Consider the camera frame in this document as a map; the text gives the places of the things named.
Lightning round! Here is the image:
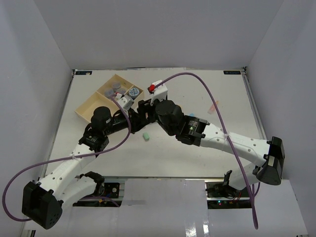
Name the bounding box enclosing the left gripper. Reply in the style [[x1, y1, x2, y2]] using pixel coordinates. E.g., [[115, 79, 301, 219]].
[[104, 107, 149, 136]]

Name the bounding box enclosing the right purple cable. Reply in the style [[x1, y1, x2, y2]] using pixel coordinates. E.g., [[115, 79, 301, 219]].
[[158, 73, 260, 230]]

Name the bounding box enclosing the beige three-compartment tray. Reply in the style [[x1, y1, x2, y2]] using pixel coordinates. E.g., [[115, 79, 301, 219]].
[[75, 74, 145, 123]]

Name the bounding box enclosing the blue patterned jar back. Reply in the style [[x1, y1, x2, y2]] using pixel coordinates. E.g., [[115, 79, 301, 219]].
[[128, 87, 140, 100]]

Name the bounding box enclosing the orange-pink highlighter pen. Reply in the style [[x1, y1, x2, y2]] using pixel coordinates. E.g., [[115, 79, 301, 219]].
[[208, 101, 219, 115]]

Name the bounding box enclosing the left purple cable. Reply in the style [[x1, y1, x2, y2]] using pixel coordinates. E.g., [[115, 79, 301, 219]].
[[2, 95, 131, 222]]

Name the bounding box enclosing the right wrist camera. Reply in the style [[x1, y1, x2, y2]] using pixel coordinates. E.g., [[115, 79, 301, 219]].
[[148, 80, 168, 106]]

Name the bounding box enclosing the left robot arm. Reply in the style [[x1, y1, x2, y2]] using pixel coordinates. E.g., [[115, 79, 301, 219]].
[[22, 106, 148, 230]]

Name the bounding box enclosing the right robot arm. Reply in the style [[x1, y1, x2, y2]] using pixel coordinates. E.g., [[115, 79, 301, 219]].
[[137, 100, 285, 197]]

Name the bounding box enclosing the purple cable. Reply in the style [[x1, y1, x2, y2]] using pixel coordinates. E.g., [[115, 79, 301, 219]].
[[2, 95, 131, 222], [158, 73, 260, 230]]

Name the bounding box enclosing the green highlighter cap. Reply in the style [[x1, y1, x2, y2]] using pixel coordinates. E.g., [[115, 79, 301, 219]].
[[143, 132, 150, 141]]

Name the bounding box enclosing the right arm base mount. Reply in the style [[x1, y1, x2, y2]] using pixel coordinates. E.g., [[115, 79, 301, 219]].
[[205, 181, 251, 210]]

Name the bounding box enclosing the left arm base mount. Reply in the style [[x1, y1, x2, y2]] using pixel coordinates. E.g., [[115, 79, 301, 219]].
[[80, 179, 125, 201]]

